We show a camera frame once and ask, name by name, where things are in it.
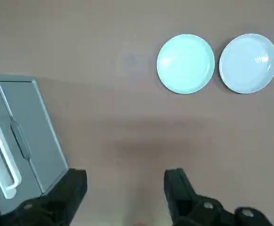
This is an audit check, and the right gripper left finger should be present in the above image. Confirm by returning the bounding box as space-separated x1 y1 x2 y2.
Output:
0 168 88 226

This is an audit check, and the mint green round plate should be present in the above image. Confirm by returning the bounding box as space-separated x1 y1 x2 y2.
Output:
157 34 215 95

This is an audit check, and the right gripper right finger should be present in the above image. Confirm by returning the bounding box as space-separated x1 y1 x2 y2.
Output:
164 167 274 226

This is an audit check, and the gray drawer cabinet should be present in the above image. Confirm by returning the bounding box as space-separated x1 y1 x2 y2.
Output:
0 74 70 214

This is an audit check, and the white round plate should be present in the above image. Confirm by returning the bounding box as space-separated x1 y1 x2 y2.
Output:
219 33 274 94

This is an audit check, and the gray drawer with recessed handle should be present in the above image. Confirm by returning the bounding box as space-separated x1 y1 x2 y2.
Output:
0 81 69 194

